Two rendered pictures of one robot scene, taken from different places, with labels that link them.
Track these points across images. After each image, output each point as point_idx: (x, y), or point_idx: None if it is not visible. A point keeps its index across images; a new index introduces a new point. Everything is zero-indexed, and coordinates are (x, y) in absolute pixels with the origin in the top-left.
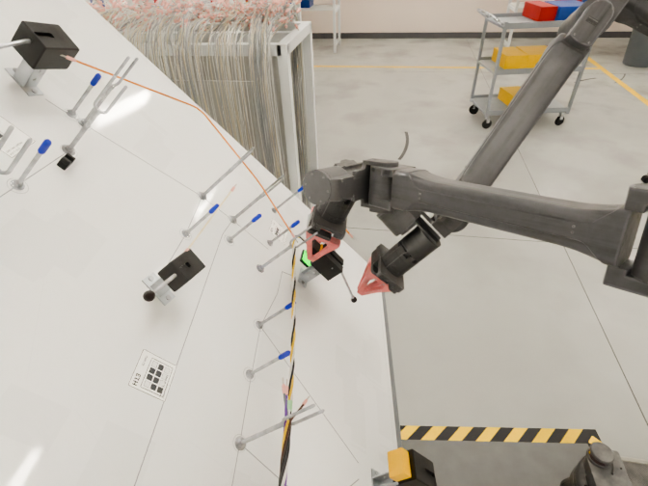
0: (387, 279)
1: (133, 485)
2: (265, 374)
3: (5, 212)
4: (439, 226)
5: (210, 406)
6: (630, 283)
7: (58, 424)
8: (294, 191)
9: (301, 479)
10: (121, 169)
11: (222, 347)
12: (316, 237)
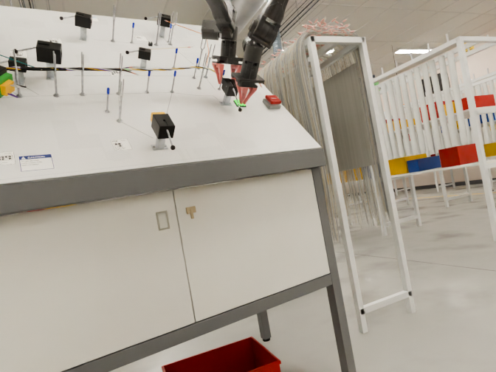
0: (232, 74)
1: (83, 75)
2: (153, 97)
3: (122, 43)
4: (249, 32)
5: (122, 85)
6: None
7: (85, 62)
8: (324, 131)
9: (126, 114)
10: (170, 52)
11: (145, 83)
12: (213, 63)
